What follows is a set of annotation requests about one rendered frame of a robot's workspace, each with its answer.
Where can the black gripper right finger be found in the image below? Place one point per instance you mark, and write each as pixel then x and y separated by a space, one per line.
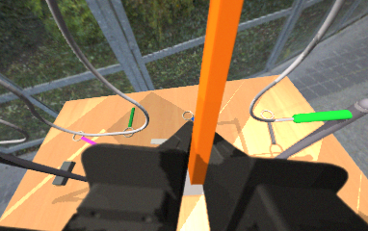
pixel 232 175

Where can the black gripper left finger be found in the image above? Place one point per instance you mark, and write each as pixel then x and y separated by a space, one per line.
pixel 163 167

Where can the blue handle with white loop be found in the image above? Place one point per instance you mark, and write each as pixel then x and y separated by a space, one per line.
pixel 192 118

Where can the orange bar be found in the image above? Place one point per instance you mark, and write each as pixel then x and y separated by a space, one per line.
pixel 222 28

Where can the white loop with magenta handle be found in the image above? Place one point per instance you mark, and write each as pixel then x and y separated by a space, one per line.
pixel 85 139

